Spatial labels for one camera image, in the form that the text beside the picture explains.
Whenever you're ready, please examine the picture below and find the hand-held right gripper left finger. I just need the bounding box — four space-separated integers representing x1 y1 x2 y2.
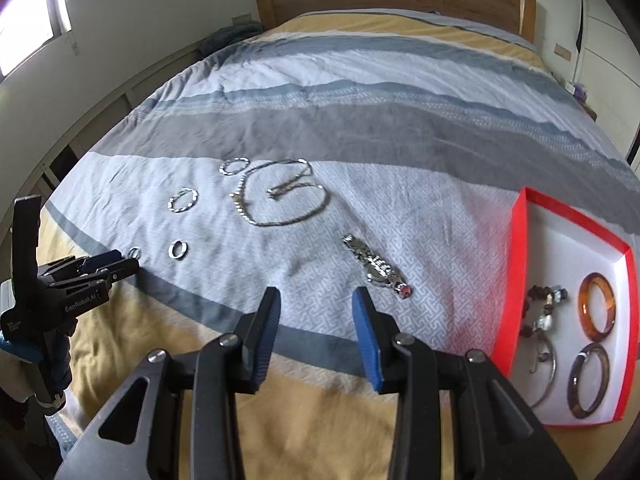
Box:
52 286 283 480

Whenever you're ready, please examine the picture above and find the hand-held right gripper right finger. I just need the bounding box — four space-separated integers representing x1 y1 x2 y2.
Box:
351 286 578 480

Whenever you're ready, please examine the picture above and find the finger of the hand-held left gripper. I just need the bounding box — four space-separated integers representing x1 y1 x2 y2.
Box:
39 250 124 281
50 258 141 292

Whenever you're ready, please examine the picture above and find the silver wristwatch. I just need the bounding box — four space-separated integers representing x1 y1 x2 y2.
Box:
342 233 415 300

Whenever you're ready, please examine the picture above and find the twisted silver bangle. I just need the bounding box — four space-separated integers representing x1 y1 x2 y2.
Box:
167 187 199 215
219 156 251 177

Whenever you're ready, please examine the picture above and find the window bench with cubbies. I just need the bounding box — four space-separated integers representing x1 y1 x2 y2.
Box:
30 37 203 201

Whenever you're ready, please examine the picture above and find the thin silver bangle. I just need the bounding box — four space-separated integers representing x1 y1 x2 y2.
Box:
527 332 557 409

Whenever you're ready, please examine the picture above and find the red box with white inside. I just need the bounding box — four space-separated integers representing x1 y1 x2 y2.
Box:
492 186 637 429

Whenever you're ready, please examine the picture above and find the dark brown bangle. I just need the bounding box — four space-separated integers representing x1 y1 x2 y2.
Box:
566 342 611 419

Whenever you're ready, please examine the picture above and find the amber bangle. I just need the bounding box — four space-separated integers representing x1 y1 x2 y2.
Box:
578 272 617 342

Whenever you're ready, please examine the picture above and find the striped bed cover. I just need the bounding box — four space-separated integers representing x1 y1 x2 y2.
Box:
36 9 640 480

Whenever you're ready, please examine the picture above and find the window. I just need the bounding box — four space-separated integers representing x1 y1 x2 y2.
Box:
0 0 75 79

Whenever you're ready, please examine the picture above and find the grey-blue knitted cloth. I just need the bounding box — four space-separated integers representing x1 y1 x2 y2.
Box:
199 15 264 57

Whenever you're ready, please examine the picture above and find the wooden nightstand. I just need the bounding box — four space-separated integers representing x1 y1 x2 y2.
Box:
564 79 599 122

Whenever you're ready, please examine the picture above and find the white wardrobe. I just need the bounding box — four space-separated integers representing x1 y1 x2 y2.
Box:
572 0 640 166

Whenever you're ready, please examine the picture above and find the silver chain necklace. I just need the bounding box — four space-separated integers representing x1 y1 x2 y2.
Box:
247 158 331 229

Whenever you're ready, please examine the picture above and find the silver beaded bracelet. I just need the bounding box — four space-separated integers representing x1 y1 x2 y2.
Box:
228 170 257 226

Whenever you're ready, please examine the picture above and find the dark wooden bead bracelet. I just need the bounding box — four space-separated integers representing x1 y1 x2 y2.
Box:
519 283 569 342

